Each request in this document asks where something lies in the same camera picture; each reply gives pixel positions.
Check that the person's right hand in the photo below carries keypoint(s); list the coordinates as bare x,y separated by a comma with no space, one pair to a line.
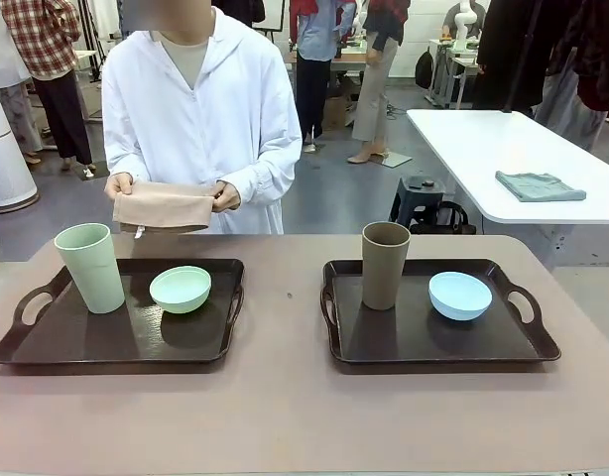
118,184

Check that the person's left hand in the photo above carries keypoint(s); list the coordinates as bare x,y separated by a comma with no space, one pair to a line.
229,197

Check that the beige cloth mat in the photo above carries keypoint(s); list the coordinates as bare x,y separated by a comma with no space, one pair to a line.
160,208

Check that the tall light green cup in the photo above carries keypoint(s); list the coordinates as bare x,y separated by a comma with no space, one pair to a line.
93,277

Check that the light green bowl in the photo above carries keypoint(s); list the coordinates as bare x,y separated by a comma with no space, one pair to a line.
180,300

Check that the tall brown cup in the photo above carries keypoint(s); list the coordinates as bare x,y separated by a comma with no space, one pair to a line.
384,277

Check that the light blue bowl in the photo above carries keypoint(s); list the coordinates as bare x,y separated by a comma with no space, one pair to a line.
458,308

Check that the teal cloth mat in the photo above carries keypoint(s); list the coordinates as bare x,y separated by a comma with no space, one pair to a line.
537,187

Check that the person's left forearm white sleeve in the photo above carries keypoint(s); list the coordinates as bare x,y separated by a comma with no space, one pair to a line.
267,173

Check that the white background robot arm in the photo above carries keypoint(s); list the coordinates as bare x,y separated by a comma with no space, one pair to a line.
465,25

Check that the person's right forearm white sleeve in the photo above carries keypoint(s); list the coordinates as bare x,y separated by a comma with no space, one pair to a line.
123,161

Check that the person in white hooded jacket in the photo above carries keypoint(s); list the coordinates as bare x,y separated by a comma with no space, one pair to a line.
210,124

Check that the white cylindrical appliance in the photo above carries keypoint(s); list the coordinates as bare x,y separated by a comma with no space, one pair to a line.
7,168

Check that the cardboard box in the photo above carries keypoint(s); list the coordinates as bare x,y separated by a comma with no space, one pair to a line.
336,113

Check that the person in plaid shirt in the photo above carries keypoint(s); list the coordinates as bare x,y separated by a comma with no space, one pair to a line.
41,35

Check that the person in white top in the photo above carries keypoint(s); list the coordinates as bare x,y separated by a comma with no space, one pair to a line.
4,49

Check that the person in beige trousers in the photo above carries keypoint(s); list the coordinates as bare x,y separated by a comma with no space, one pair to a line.
376,89

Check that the person in blue shirt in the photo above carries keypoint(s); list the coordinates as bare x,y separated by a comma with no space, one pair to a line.
317,35

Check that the black plastic stool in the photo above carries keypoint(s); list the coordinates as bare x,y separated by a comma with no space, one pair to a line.
417,201

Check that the small black device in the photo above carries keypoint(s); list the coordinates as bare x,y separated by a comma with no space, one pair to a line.
421,183

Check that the black bag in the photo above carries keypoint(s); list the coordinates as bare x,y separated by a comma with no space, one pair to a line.
448,218

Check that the black backpack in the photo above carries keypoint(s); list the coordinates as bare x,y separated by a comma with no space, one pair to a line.
423,69

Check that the background work desk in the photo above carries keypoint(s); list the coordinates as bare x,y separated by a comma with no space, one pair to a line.
450,69

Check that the white rounded table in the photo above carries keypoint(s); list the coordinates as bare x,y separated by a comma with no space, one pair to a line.
483,144

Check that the seated person in background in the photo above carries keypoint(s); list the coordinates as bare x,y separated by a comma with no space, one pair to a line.
453,17

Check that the black hanging coat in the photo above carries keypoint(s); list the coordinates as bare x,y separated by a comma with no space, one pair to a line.
513,49

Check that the grey hanging garment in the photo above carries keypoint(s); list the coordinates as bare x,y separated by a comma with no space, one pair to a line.
562,114

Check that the dark red hanging garment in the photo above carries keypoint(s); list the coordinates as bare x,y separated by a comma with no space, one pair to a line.
597,49

